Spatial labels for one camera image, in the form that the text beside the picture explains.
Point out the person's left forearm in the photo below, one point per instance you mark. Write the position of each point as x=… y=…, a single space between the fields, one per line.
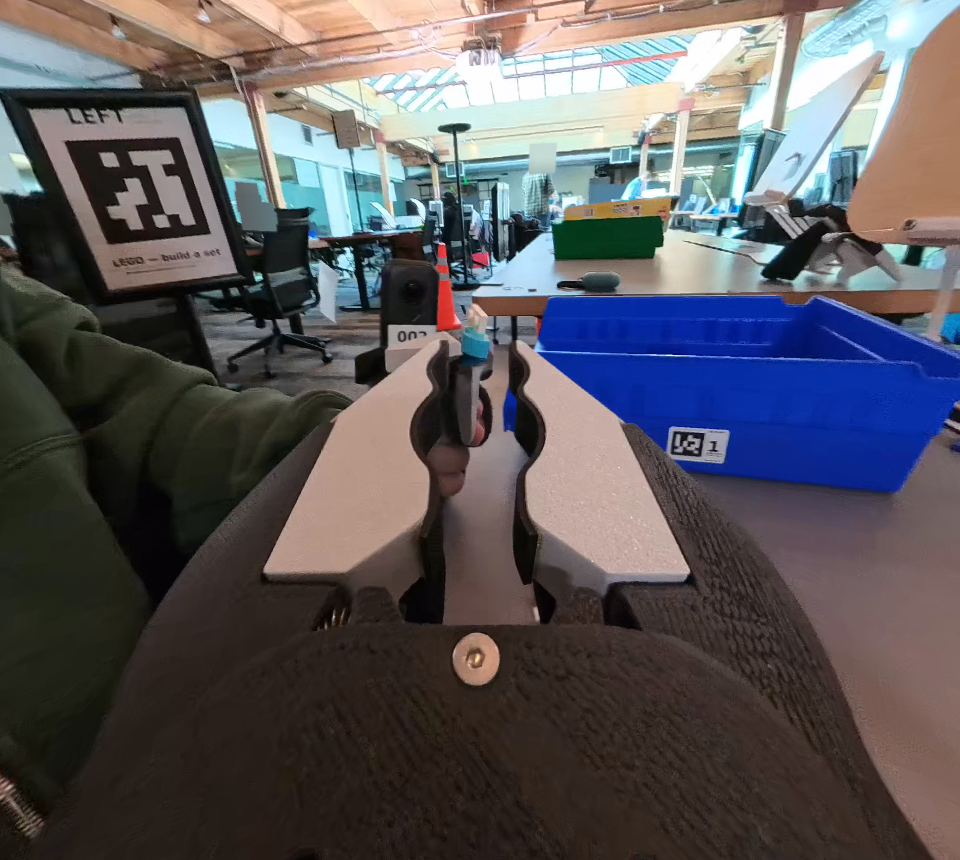
x=90 y=470

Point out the wooden office desk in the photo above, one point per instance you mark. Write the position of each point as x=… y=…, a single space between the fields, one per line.
x=375 y=242

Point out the long wooden table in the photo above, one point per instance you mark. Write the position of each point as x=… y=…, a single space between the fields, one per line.
x=712 y=271

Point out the green plastic box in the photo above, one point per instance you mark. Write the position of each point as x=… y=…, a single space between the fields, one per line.
x=607 y=238

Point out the person's left hand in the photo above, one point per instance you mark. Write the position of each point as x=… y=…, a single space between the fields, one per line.
x=454 y=466

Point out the teal pouch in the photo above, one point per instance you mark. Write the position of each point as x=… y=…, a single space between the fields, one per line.
x=596 y=281

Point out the black office chair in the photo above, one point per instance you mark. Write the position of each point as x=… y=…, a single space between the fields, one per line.
x=281 y=290

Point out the black and white folded stand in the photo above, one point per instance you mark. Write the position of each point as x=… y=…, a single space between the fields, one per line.
x=825 y=242

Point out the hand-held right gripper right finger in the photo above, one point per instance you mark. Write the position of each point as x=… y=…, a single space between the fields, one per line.
x=600 y=500

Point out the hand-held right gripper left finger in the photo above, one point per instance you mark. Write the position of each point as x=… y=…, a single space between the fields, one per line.
x=352 y=500

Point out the framed black-white marker sign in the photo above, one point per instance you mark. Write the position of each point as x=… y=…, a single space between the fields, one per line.
x=139 y=193

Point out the tilted wooden desktop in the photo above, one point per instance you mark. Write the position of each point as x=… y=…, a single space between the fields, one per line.
x=915 y=148

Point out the leaning white board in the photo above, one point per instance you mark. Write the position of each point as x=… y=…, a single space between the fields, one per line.
x=817 y=133

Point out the yellow cardboard box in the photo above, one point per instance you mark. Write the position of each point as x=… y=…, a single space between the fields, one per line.
x=619 y=206

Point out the orange traffic cone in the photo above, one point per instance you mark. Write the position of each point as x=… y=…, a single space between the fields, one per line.
x=447 y=298

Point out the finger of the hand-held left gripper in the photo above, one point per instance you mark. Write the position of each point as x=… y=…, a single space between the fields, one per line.
x=411 y=358

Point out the blue plastic bin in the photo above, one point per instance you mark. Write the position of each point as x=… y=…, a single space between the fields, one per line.
x=750 y=388

